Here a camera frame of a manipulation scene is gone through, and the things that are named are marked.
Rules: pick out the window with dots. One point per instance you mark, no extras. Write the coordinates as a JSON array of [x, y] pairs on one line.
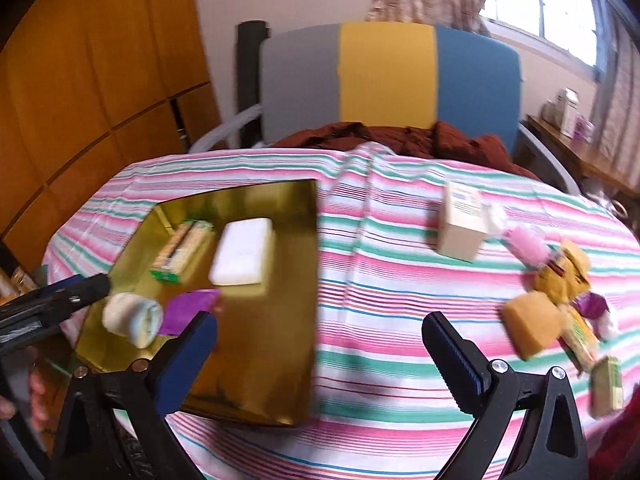
[[577, 32]]

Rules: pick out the yellow sponge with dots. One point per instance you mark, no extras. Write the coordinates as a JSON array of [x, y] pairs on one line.
[[532, 322]]

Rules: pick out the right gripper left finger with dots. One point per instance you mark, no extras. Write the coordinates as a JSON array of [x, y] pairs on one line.
[[176, 365]]

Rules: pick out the pink fluffy item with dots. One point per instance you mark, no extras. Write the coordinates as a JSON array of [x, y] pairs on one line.
[[528, 245]]

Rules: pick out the dark red blanket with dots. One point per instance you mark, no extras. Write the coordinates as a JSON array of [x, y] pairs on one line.
[[441, 141]]

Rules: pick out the white box on desk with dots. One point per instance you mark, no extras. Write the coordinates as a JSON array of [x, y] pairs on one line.
[[562, 111]]

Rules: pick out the rolled white blue towel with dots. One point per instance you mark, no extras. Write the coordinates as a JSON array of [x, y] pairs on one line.
[[133, 317]]

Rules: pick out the white soap bar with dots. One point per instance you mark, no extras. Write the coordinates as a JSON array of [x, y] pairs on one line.
[[242, 253]]

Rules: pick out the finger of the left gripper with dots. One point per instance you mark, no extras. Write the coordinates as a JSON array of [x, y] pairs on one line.
[[55, 303]]

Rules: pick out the gold rectangular tray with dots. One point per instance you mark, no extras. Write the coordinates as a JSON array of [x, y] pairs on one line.
[[260, 370]]

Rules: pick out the yellow plush toy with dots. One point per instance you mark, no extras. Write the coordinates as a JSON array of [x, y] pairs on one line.
[[565, 275]]

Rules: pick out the cracker packet green label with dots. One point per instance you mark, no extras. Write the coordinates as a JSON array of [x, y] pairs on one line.
[[579, 337]]

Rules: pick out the left hand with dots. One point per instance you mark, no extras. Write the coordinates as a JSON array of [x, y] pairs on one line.
[[27, 388]]

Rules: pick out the wooden desk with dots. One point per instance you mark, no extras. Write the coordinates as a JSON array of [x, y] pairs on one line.
[[580, 158]]

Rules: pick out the grey yellow blue chair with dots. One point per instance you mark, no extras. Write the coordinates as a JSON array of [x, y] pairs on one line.
[[390, 74]]

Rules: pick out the purple wrapper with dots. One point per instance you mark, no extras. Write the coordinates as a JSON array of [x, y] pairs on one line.
[[182, 308]]

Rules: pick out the purple white small toy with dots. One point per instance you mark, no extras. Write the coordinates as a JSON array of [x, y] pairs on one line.
[[594, 308]]

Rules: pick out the small green box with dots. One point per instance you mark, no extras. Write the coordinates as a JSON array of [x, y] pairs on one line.
[[606, 388]]

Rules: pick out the striped pink green bedsheet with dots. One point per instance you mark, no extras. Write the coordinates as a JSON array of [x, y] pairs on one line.
[[384, 411]]

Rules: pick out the beige cardboard box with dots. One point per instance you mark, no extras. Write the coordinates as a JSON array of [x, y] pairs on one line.
[[462, 226]]

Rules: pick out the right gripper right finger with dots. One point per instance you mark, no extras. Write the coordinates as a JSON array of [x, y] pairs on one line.
[[462, 366]]

